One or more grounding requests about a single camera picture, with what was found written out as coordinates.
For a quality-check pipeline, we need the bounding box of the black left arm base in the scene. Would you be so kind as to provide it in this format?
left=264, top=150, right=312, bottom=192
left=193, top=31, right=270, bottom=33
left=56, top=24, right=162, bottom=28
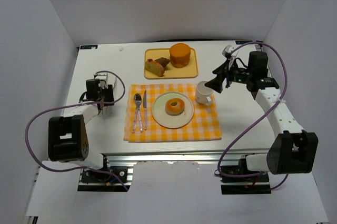
left=77, top=162, right=134, bottom=192

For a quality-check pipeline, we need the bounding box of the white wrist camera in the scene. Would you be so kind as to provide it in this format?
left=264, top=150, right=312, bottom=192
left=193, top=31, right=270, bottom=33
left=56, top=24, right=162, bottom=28
left=94, top=73, right=108, bottom=89
left=222, top=45, right=235, bottom=58

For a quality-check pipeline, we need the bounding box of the yellow checkered cloth placemat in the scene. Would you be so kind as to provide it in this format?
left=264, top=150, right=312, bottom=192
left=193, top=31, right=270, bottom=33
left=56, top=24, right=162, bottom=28
left=124, top=84, right=222, bottom=142

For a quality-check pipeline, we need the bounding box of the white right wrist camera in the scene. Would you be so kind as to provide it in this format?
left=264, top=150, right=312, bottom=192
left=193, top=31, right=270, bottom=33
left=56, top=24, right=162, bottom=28
left=222, top=45, right=235, bottom=58

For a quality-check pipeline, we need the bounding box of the orange ring donut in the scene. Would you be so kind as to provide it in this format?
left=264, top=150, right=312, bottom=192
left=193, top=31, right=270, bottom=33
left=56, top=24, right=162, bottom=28
left=165, top=98, right=185, bottom=116

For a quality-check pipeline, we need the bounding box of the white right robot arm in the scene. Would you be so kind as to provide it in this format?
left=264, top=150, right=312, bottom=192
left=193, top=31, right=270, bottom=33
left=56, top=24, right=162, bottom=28
left=205, top=50, right=318, bottom=176

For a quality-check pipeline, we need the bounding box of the pale green ceramic plate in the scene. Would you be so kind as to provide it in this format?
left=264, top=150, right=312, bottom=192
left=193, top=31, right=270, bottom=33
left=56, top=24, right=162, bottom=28
left=152, top=91, right=194, bottom=129

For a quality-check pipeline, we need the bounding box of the blue label sticker right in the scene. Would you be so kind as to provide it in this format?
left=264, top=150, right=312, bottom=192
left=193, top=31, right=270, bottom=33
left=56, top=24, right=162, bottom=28
left=235, top=40, right=252, bottom=45

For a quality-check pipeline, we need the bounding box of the spoon with pink handle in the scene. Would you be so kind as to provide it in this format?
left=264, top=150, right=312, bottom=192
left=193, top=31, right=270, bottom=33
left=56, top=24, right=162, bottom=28
left=132, top=93, right=142, bottom=133

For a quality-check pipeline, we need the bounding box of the blue label sticker left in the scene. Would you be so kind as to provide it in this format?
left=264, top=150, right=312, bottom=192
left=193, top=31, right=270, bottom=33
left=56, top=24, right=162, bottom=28
left=80, top=45, right=98, bottom=50

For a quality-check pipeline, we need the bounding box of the knife with pink handle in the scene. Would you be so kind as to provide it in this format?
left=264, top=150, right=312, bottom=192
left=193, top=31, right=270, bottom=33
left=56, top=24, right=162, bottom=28
left=143, top=90, right=147, bottom=130

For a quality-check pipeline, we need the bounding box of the sliced loaf bread piece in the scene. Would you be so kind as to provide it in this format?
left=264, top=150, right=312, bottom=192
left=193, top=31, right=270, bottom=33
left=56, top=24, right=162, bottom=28
left=145, top=59, right=165, bottom=77

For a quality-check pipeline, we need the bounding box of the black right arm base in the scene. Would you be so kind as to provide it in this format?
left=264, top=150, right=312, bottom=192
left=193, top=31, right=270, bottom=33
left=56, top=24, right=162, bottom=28
left=214, top=170, right=271, bottom=195

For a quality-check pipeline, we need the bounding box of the small dark brown pastry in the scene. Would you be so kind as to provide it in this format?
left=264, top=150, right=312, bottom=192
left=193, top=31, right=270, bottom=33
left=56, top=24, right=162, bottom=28
left=155, top=57, right=170, bottom=68

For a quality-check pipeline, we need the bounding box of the white ceramic mug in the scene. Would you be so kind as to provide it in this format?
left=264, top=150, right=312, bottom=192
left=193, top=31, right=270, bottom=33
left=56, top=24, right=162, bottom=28
left=195, top=81, right=213, bottom=106

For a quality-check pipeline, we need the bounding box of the blue label sticker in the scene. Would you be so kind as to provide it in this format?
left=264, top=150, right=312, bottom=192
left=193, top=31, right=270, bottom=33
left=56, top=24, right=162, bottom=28
left=80, top=45, right=98, bottom=50
left=235, top=40, right=252, bottom=45

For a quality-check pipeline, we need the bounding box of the tall orange round cake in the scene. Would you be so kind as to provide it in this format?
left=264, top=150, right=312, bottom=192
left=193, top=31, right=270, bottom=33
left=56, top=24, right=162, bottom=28
left=169, top=43, right=191, bottom=68

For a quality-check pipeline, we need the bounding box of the yellow plastic tray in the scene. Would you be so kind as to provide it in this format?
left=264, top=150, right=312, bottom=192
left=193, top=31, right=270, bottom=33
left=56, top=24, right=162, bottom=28
left=144, top=48, right=199, bottom=79

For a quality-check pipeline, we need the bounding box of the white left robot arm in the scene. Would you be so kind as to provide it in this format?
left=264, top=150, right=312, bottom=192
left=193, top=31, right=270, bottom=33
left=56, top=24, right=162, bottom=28
left=48, top=74, right=114, bottom=170

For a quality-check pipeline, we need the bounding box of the aluminium table frame rail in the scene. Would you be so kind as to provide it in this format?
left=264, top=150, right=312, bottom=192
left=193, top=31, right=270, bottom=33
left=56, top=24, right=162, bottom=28
left=47, top=152, right=274, bottom=168

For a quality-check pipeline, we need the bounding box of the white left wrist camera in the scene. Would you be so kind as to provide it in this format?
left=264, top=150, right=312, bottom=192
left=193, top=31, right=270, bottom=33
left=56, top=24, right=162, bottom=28
left=94, top=73, right=108, bottom=89

